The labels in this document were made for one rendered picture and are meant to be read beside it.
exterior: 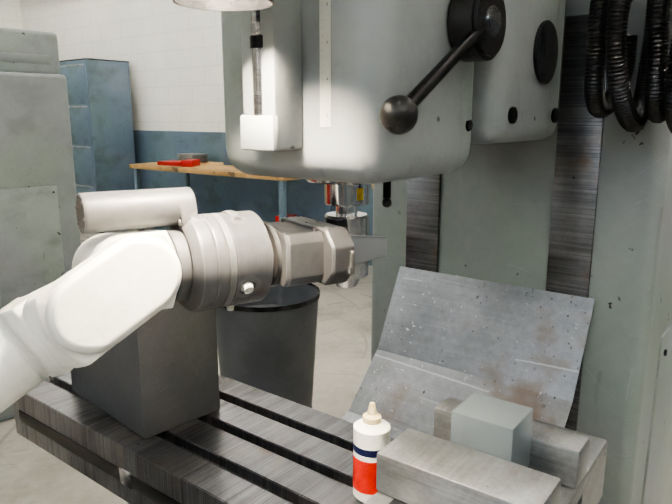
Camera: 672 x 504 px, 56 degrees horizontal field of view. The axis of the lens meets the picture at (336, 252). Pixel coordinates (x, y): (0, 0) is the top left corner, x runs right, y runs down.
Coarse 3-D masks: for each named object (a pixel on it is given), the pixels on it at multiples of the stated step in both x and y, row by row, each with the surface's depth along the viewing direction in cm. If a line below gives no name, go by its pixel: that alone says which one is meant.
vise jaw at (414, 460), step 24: (408, 432) 61; (384, 456) 57; (408, 456) 56; (432, 456) 56; (456, 456) 56; (480, 456) 56; (384, 480) 57; (408, 480) 55; (432, 480) 54; (456, 480) 53; (480, 480) 53; (504, 480) 53; (528, 480) 53; (552, 480) 53
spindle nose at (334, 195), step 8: (328, 184) 64; (368, 184) 64; (328, 192) 64; (336, 192) 63; (344, 192) 63; (352, 192) 63; (368, 192) 64; (328, 200) 64; (336, 200) 63; (344, 200) 63; (352, 200) 63; (360, 200) 63; (368, 200) 65
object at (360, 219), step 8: (328, 216) 64; (336, 216) 64; (344, 216) 64; (352, 216) 64; (360, 216) 64; (368, 216) 65; (336, 224) 64; (344, 224) 64; (352, 224) 64; (360, 224) 64
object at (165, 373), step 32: (160, 320) 80; (192, 320) 83; (128, 352) 80; (160, 352) 81; (192, 352) 84; (96, 384) 89; (128, 384) 82; (160, 384) 81; (192, 384) 85; (128, 416) 83; (160, 416) 82; (192, 416) 86
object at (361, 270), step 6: (348, 228) 64; (354, 228) 64; (360, 228) 64; (366, 228) 65; (354, 234) 64; (360, 234) 64; (366, 234) 65; (360, 264) 65; (366, 264) 66; (360, 270) 65; (366, 270) 66; (354, 276) 65; (360, 276) 65
